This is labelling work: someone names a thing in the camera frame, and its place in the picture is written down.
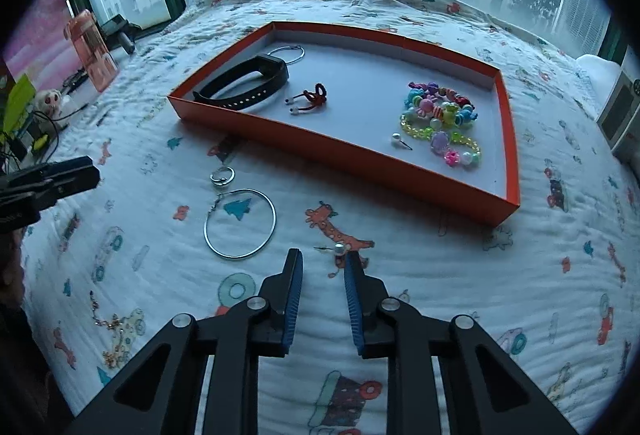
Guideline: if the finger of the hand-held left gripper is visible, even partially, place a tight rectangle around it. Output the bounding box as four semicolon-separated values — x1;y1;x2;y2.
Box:
0;156;95;188
0;165;101;216

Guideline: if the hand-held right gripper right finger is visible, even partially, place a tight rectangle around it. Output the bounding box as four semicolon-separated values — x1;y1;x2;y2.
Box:
343;250;581;435

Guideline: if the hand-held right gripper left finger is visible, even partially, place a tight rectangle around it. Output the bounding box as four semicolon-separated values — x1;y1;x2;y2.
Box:
75;248;304;435

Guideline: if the yellow green bead bracelet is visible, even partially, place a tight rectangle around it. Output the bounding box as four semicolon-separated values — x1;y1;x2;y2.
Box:
398;112;484;169

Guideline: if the red knotted cord ornament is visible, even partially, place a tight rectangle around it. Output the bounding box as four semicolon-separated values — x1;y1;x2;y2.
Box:
286;82;328;116

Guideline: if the multicolour bead bracelet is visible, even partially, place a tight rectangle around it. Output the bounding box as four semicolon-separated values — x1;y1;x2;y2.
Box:
404;82;479;126

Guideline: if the orange shallow cardboard box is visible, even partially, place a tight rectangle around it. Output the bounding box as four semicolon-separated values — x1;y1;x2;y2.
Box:
166;20;521;227

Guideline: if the black smart band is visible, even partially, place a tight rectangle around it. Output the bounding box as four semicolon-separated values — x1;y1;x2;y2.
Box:
192;55;291;112

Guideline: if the silver hoop earring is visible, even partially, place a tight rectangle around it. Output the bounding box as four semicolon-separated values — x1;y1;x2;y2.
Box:
203;188;277;261
267;45;306;64

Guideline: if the small plush toy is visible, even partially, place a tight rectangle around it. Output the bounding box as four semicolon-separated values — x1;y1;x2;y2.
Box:
34;88;68;131

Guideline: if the printed cartoon blanket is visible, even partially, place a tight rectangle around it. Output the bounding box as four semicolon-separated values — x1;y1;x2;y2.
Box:
20;0;640;435

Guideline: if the yellow green box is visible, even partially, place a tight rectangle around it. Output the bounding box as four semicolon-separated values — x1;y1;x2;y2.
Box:
2;74;36;136

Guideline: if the orange water bottle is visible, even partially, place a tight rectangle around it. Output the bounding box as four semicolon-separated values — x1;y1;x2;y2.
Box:
63;10;120;93

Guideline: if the pink curtain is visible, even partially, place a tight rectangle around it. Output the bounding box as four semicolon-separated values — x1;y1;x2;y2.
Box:
5;0;81;81

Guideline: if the white upright box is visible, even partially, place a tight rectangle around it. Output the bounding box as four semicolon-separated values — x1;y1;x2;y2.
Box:
596;65;640;151

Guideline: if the black cable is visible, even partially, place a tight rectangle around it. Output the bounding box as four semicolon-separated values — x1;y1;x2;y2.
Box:
59;101;92;122

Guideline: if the small silver ring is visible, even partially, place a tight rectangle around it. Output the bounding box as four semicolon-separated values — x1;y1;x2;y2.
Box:
210;166;236;188

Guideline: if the gold chain bracelet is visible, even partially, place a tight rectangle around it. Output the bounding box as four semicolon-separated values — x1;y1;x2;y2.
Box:
89;291;133;368

